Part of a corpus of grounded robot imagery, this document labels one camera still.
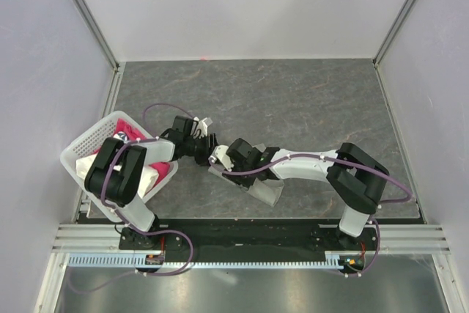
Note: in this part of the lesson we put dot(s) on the pink cloth in basket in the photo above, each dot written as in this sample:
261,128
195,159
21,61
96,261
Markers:
153,173

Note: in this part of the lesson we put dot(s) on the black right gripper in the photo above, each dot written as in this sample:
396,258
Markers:
239,181

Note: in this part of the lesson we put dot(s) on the aluminium frame rail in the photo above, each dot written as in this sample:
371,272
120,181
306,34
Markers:
394,239

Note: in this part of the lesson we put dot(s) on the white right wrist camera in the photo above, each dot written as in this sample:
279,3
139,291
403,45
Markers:
219,154

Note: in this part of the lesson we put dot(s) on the white folded garment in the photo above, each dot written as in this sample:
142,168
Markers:
82,166

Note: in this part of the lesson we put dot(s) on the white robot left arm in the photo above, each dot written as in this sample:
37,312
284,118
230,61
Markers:
115,174

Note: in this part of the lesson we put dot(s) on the grey slotted cable duct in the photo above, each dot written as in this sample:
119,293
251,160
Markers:
148,261

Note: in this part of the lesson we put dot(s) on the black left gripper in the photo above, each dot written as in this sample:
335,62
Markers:
203,160

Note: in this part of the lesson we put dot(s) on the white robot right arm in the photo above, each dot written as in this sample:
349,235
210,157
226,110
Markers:
354,175

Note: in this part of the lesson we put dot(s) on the white plastic laundry basket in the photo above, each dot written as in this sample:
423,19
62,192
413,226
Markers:
89,142

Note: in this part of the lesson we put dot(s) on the grey-green cloth napkin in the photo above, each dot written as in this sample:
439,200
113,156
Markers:
267,191

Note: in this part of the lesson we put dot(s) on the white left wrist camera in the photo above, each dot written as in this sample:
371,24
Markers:
201,127

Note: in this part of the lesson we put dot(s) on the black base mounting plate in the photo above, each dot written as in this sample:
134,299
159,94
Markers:
281,232

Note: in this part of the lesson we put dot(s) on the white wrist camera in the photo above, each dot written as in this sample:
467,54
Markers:
201,127
219,154

